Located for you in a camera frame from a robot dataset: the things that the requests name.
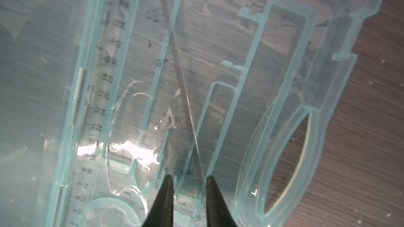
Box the clear triangle ruler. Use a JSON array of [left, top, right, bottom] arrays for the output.
[[107, 0, 206, 196]]

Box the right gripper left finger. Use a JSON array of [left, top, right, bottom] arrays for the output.
[[142, 175, 174, 227]]

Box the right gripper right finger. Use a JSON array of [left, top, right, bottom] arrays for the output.
[[206, 176, 237, 227]]

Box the clear straight ruler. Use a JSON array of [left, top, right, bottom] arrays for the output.
[[46, 0, 134, 227]]

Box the teal transparent ruler set case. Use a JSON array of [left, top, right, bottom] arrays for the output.
[[1, 0, 383, 227]]

